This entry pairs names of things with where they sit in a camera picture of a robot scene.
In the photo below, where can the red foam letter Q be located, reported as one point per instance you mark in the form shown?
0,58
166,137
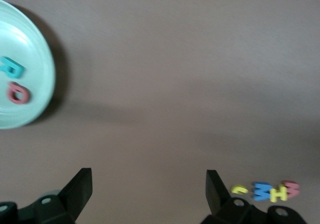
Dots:
11,93

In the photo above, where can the red foam letter M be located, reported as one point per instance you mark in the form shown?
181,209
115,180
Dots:
293,189

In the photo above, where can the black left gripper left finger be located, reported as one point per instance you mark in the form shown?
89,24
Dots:
75,196

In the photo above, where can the blue foam letter M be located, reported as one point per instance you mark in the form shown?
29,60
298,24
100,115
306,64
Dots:
257,191

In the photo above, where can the teal foam letter R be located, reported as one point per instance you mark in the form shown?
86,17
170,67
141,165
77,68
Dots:
13,71

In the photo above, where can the mint green plate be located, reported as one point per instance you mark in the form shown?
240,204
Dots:
30,46

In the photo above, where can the yellow foam letter H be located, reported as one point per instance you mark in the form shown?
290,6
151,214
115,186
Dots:
277,195

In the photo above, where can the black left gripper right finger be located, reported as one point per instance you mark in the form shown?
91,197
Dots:
217,199

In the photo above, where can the yellow lowercase foam letter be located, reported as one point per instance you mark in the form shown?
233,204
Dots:
236,189

